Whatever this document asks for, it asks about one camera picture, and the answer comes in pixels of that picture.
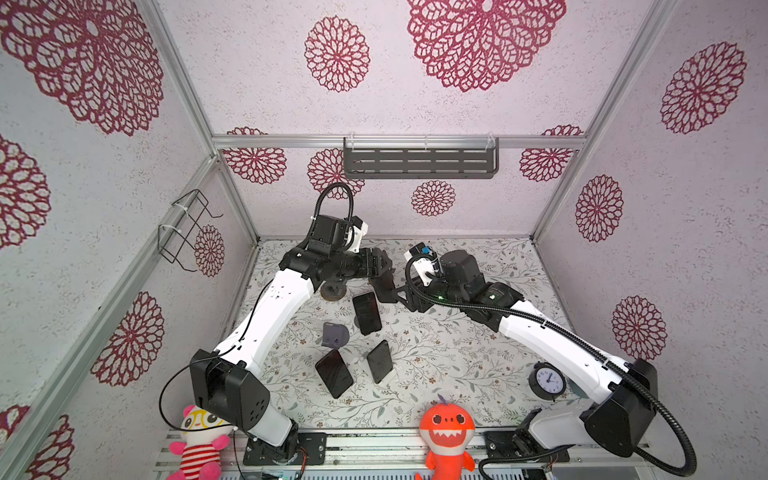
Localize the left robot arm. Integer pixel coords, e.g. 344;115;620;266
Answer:
190;247;393;448

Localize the black wire wall rack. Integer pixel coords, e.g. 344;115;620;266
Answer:
156;189;226;278

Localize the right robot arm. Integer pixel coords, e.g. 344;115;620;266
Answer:
405;274;663;458

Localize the pink striped plush toy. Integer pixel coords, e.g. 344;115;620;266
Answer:
169;405;235;480

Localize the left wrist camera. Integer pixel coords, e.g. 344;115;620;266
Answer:
343;216;368;253

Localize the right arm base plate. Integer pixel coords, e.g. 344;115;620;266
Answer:
483;430;570;463

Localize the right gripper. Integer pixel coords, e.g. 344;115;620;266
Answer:
391;272;468;313

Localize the black alarm clock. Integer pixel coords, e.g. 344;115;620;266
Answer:
528;362;567;401

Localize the dark grey wall shelf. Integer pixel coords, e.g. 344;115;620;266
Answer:
342;138;499;180

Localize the grey phone stand left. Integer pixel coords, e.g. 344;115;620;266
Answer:
321;322;350;350

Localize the red shark plush toy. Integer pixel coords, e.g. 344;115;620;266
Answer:
419;396;476;480

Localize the phone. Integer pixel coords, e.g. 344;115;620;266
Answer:
352;292;382;336
366;340;393;384
315;350;354;399
372;269;399;304

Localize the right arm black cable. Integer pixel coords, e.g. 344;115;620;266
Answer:
404;256;698;480

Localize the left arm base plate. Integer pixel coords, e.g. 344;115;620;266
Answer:
243;432;328;467

